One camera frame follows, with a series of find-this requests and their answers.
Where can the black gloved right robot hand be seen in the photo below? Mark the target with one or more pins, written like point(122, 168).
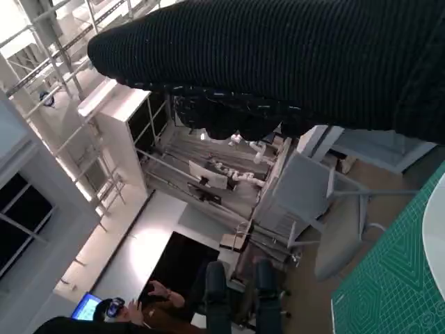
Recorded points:
point(278, 59)

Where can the white plate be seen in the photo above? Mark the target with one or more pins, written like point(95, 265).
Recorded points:
point(436, 243)

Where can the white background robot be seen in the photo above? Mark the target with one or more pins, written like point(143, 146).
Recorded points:
point(243, 175)

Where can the white desk monitor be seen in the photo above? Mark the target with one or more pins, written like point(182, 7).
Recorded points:
point(208, 174)

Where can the white shelf cabinet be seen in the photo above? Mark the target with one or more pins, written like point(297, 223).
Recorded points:
point(114, 139)

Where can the large black screen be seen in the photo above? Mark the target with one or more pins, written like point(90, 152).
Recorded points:
point(180, 264)

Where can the green cutting mat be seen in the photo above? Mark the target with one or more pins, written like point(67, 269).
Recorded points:
point(389, 285)

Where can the laptop with blue screen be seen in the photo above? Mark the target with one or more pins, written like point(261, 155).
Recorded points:
point(87, 308)

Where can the grey chair with white frame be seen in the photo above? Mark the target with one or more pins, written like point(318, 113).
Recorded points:
point(302, 188)

